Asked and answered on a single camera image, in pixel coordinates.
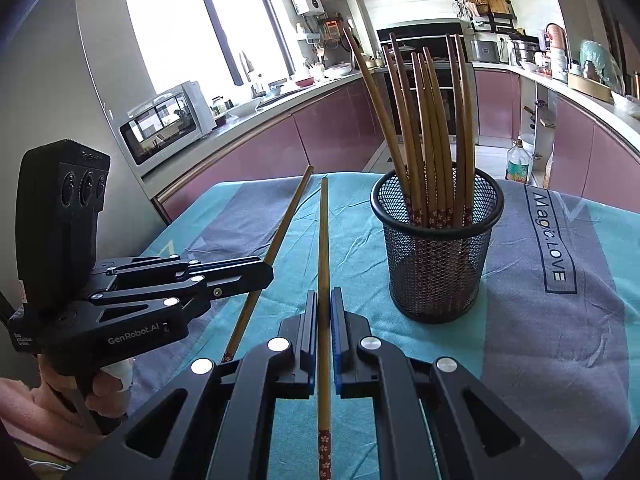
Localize stainless steel pot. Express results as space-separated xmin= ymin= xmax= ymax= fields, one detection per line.
xmin=512 ymin=39 xmax=539 ymax=64

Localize plastic covered bowl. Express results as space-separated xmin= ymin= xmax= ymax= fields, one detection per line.
xmin=612 ymin=92 xmax=640 ymax=119

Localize grey refrigerator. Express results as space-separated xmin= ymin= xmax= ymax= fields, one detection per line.
xmin=0 ymin=0 xmax=174 ymax=311

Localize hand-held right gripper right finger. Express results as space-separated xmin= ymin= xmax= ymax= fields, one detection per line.
xmin=330 ymin=287 xmax=583 ymax=480

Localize black range hood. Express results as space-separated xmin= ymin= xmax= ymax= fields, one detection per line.
xmin=375 ymin=19 xmax=466 ymax=56

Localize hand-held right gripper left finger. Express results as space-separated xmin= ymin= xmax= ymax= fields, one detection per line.
xmin=65 ymin=289 xmax=319 ymax=480

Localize kitchen window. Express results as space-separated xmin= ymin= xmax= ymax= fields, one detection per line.
xmin=122 ymin=0 xmax=296 ymax=97

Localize silver rice cooker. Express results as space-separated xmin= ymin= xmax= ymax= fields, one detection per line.
xmin=469 ymin=39 xmax=501 ymax=64

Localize person's left hand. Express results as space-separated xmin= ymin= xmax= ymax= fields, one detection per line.
xmin=37 ymin=357 xmax=134 ymax=419

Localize wooden chopstick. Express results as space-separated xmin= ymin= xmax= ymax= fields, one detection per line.
xmin=221 ymin=164 xmax=315 ymax=365
xmin=315 ymin=177 xmax=332 ymax=480

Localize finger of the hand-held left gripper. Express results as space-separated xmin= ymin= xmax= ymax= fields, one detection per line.
xmin=89 ymin=256 xmax=275 ymax=322
xmin=92 ymin=254 xmax=217 ymax=289

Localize bundle of chopsticks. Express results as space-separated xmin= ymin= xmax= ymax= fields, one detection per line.
xmin=342 ymin=27 xmax=477 ymax=231

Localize curved pink base cabinets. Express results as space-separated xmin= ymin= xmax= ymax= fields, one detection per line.
xmin=472 ymin=67 xmax=640 ymax=209

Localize printed teal grey blanket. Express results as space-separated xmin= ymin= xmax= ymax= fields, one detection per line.
xmin=122 ymin=172 xmax=636 ymax=480

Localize long pink base cabinets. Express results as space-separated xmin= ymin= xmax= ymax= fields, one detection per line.
xmin=152 ymin=72 xmax=386 ymax=221

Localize round wooden box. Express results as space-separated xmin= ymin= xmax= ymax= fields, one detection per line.
xmin=567 ymin=72 xmax=614 ymax=104

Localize black wall rack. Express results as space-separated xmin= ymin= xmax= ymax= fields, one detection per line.
xmin=453 ymin=0 xmax=519 ymax=34

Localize white finger bandage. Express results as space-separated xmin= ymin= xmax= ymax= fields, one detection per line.
xmin=102 ymin=359 xmax=134 ymax=391

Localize cooking oil bottle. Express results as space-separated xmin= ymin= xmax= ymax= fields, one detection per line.
xmin=505 ymin=139 xmax=532 ymax=184

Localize white microwave oven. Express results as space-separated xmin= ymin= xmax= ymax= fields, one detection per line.
xmin=118 ymin=79 xmax=217 ymax=167

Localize black built-in oven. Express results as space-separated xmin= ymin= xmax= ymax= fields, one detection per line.
xmin=374 ymin=60 xmax=474 ymax=141

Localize pink pitcher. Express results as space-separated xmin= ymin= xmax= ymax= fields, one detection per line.
xmin=543 ymin=23 xmax=569 ymax=56

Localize black mesh holder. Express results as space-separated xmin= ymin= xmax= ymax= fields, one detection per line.
xmin=370 ymin=167 xmax=505 ymax=324

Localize green plastic bag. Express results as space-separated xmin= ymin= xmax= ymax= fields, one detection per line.
xmin=579 ymin=39 xmax=624 ymax=94

